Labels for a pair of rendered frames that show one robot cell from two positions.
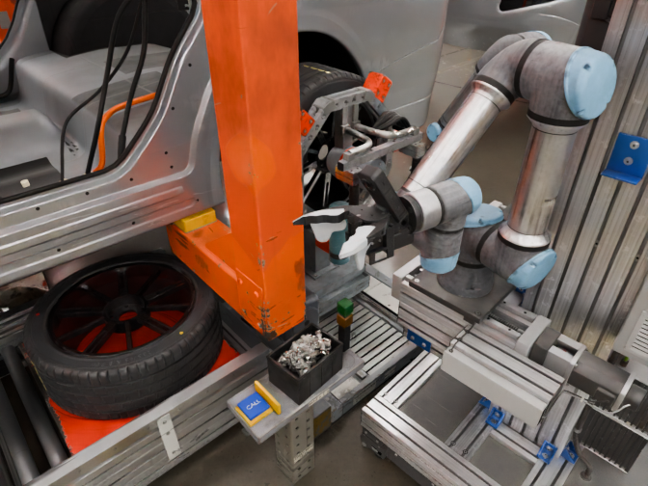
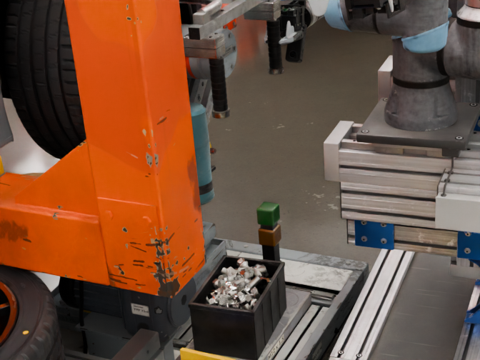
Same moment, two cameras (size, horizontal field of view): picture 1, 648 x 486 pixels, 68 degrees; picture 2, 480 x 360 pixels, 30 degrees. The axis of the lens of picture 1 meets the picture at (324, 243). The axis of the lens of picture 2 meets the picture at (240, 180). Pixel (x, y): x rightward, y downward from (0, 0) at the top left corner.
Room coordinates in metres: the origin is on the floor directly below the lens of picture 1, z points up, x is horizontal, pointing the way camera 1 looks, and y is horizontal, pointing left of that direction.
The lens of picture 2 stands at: (-0.46, 0.60, 1.52)
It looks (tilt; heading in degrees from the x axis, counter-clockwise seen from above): 25 degrees down; 339
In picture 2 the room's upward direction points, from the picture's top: 5 degrees counter-clockwise
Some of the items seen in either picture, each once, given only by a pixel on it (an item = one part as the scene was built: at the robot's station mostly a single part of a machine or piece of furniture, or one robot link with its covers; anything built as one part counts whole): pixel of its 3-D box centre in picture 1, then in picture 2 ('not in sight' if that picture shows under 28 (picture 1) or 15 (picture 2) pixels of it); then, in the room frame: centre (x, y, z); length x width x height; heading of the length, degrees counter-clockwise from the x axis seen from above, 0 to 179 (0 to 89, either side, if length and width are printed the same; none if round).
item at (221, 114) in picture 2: (353, 202); (218, 85); (1.48, -0.11, 0.83); 0.04 x 0.04 x 0.16
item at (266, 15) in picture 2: (412, 147); (261, 8); (1.72, -0.34, 0.93); 0.09 x 0.05 x 0.05; 42
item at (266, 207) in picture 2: (345, 307); (268, 213); (1.13, -0.07, 0.64); 0.04 x 0.04 x 0.04; 42
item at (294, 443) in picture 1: (293, 431); not in sight; (0.98, 0.10, 0.21); 0.10 x 0.10 x 0.42; 42
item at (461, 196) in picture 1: (448, 202); not in sight; (0.79, -0.24, 1.21); 0.11 x 0.08 x 0.09; 121
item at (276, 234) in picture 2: (344, 318); (269, 234); (1.13, -0.07, 0.59); 0.04 x 0.04 x 0.04; 42
